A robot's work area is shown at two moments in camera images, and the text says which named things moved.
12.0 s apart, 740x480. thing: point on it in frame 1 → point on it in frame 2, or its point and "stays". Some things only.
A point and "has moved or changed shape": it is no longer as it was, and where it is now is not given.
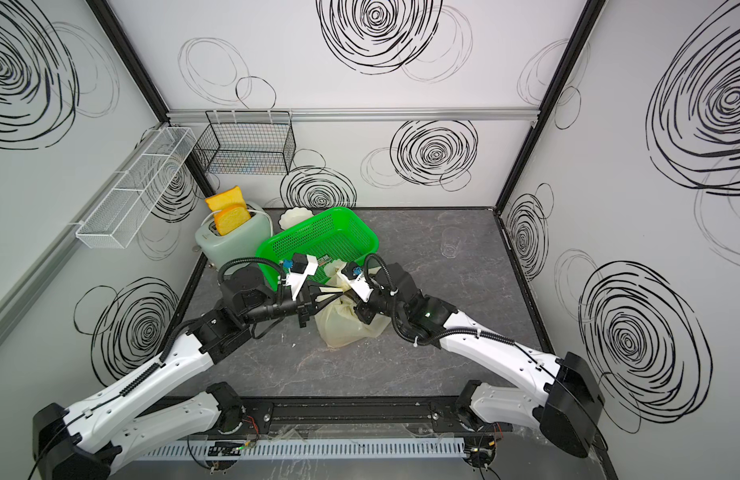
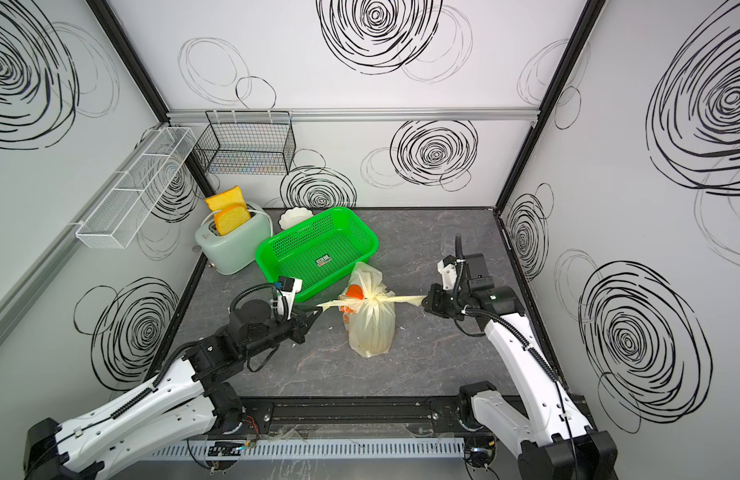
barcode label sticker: (323, 260) stays
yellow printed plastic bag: (339, 321) has moved or changed shape
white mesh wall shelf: (118, 217) stays
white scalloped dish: (294, 216) stays
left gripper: (307, 303) → (300, 324)
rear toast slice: (225, 198) stays
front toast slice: (230, 217) stays
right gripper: (365, 313) → (434, 303)
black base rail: (317, 416) stays
